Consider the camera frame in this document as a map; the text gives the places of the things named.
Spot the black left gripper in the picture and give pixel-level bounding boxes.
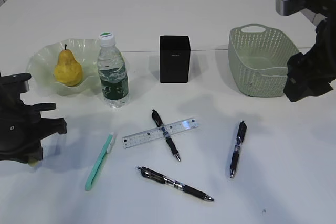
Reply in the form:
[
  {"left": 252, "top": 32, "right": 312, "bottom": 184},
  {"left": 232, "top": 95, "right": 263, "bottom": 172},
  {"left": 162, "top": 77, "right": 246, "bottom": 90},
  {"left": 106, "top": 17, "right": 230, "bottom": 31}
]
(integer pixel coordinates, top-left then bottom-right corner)
[{"left": 1, "top": 73, "right": 67, "bottom": 164}]

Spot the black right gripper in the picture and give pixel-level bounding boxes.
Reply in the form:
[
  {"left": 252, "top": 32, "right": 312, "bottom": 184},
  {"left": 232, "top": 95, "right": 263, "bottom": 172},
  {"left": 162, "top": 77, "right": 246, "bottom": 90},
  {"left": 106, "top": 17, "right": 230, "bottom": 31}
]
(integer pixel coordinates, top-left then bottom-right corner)
[{"left": 283, "top": 18, "right": 335, "bottom": 102}]

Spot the yellow pear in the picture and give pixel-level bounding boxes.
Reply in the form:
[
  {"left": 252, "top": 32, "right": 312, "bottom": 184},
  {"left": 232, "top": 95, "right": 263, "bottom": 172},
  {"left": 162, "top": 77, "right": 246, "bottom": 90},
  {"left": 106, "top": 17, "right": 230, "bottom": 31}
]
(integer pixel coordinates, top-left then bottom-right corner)
[{"left": 54, "top": 44, "right": 83, "bottom": 87}]

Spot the clear water bottle green label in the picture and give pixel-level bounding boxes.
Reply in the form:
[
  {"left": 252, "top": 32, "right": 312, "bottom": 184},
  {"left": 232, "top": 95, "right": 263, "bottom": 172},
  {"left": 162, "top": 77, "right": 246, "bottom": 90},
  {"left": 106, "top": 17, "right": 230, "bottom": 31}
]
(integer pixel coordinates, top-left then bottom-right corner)
[{"left": 97, "top": 32, "right": 129, "bottom": 108}]

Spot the green woven plastic basket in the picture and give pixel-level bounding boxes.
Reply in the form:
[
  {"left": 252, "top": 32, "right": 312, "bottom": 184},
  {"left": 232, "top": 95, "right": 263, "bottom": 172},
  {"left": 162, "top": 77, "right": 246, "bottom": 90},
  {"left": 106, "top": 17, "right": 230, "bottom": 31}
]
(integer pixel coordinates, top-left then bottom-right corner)
[{"left": 228, "top": 24, "right": 299, "bottom": 97}]

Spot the green wavy glass plate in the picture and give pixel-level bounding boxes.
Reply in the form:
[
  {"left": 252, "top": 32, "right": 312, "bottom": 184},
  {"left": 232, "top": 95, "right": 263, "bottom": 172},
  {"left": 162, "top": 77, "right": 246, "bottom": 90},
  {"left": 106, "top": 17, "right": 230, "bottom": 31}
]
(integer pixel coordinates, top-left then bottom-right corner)
[{"left": 26, "top": 38, "right": 101, "bottom": 95}]

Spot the dark blue pen at right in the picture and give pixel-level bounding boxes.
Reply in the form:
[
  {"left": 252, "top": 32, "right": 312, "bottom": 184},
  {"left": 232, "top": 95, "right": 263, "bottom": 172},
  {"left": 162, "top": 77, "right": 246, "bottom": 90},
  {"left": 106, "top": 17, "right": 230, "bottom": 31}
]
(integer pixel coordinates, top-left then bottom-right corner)
[{"left": 229, "top": 120, "right": 247, "bottom": 179}]

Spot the transparent plastic ruler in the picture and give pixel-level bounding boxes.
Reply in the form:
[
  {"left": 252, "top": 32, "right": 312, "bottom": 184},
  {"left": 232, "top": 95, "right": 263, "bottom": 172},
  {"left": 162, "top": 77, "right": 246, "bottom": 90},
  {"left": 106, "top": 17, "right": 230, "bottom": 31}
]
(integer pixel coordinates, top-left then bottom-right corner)
[{"left": 122, "top": 118, "right": 198, "bottom": 148}]

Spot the black pen at front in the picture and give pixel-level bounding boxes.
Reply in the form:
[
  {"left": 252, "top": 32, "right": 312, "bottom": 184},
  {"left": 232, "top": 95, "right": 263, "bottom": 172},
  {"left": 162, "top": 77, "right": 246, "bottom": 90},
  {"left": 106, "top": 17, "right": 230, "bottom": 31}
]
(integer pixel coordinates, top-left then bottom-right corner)
[{"left": 137, "top": 166, "right": 214, "bottom": 202}]

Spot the black pen on ruler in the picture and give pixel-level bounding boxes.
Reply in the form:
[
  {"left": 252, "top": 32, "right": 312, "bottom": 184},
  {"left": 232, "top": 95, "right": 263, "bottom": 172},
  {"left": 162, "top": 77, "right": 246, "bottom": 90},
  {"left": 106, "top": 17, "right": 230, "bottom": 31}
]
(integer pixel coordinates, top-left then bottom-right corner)
[{"left": 151, "top": 109, "right": 181, "bottom": 162}]

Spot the black square pen holder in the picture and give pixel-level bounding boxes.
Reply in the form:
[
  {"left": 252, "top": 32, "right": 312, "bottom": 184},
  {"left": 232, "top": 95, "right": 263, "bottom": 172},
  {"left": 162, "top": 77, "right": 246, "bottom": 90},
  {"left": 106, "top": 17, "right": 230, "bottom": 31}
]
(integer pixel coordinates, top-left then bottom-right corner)
[{"left": 159, "top": 35, "right": 191, "bottom": 83}]

